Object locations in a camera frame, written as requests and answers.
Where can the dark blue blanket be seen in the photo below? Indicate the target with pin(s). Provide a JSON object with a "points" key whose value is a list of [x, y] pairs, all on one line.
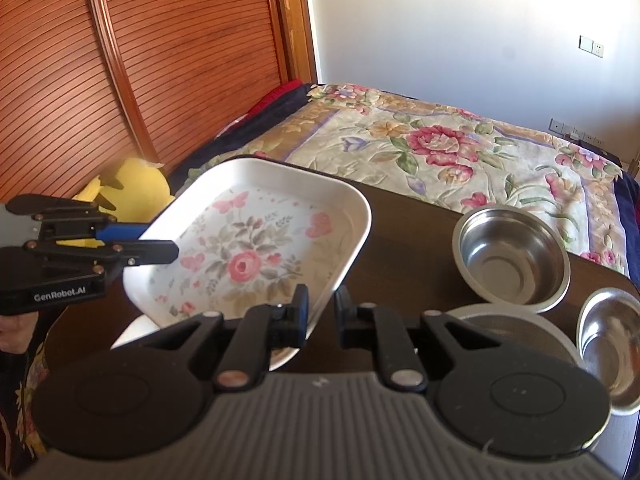
{"points": [[272, 109]]}

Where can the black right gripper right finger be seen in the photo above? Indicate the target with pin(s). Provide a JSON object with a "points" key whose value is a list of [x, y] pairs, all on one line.
{"points": [[408, 354]]}

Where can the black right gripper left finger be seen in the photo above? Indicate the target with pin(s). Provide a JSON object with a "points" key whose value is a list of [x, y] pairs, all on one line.
{"points": [[236, 351]]}

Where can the yellow plush toy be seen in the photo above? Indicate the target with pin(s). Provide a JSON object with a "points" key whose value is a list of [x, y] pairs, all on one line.
{"points": [[133, 191]]}

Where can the wall socket strip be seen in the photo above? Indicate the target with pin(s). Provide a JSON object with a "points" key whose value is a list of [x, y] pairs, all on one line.
{"points": [[574, 134]]}

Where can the person's left hand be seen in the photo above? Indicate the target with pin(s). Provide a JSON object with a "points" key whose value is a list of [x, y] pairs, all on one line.
{"points": [[16, 332]]}

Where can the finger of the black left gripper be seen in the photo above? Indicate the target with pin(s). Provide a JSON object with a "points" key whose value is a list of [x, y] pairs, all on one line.
{"points": [[40, 217], [136, 253]]}

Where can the floral bedspread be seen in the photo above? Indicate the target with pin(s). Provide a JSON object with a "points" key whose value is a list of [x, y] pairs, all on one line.
{"points": [[454, 159]]}

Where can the steel bowl edge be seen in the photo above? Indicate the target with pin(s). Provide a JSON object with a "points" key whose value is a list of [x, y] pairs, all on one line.
{"points": [[607, 340]]}

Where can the wooden louvered wardrobe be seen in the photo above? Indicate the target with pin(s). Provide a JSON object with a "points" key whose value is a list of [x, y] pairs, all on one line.
{"points": [[87, 82]]}

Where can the white wall switch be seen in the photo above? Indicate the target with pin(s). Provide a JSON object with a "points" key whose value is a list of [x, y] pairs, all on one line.
{"points": [[590, 45]]}

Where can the white floral rectangular tray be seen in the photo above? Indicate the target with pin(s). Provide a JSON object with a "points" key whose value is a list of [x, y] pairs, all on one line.
{"points": [[248, 232]]}

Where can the steel bowl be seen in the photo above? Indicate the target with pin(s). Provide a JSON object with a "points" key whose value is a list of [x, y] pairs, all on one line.
{"points": [[509, 256]]}

